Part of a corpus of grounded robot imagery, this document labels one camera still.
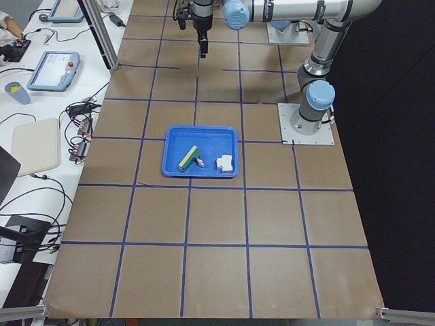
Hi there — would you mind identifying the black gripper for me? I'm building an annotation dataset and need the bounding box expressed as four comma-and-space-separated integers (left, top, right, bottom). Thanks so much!
193, 15, 213, 58

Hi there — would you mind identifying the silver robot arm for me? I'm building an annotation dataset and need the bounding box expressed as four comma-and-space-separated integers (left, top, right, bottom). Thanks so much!
223, 1, 380, 135
271, 20, 313, 32

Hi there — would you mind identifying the black power adapter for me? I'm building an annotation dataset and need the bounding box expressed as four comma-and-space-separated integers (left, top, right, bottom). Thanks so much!
108, 14, 126, 27

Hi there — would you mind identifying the clear plastic bag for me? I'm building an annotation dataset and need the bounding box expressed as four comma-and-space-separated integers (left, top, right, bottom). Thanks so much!
98, 0, 128, 12

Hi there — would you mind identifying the blue plastic tray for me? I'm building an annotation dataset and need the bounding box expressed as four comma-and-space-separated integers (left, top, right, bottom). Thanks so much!
162, 125, 239, 179

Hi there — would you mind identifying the green yellow terminal block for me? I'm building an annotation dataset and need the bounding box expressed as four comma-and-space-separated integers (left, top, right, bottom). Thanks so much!
178, 145, 205, 172

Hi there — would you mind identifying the far blue teach pendant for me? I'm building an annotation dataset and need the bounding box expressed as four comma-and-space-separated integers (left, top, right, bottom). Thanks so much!
48, 0, 84, 23

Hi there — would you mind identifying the blue teach pendant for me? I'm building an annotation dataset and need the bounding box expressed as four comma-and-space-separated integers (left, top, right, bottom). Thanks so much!
27, 51, 80, 92
48, 0, 84, 23

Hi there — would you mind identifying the white circuit breaker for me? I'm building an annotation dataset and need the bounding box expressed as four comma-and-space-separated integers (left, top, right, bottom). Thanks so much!
215, 154, 234, 174

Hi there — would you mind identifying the near blue teach pendant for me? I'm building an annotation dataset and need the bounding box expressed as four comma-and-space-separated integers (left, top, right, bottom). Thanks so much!
27, 51, 80, 92

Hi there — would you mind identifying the black electronics box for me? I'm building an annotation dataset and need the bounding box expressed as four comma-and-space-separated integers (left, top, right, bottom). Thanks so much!
1, 39, 31, 65

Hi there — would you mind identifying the grey cup with yellow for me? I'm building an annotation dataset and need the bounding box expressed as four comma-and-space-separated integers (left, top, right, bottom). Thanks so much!
4, 81, 31, 105

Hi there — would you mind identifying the beige pad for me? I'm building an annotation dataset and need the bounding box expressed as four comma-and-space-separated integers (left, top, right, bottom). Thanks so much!
11, 118, 61, 177

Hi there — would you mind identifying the black laptop corner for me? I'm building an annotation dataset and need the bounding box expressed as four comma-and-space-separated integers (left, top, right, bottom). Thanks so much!
0, 147, 21, 203

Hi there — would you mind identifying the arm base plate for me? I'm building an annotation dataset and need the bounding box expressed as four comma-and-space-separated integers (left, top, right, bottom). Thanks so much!
266, 22, 310, 46
278, 103, 334, 145

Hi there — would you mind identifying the aluminium frame post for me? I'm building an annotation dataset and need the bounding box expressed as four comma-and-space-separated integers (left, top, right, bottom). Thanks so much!
77, 0, 119, 71

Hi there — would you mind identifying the circuit board with wires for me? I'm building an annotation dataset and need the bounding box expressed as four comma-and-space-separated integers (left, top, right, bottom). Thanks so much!
66, 102, 101, 136

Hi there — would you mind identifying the black device with cables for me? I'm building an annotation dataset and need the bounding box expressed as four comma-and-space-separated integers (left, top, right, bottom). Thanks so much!
1, 215, 63, 264

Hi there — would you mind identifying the left corner aluminium bracket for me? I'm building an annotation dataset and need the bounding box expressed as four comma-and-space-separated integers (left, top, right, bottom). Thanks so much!
0, 305, 50, 322

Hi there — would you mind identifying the corner aluminium bracket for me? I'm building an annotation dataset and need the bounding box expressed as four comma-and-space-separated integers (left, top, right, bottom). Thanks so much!
0, 305, 50, 322
376, 307, 435, 325

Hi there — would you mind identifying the right corner aluminium bracket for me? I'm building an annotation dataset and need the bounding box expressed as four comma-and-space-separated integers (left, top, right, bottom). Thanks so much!
376, 307, 435, 325

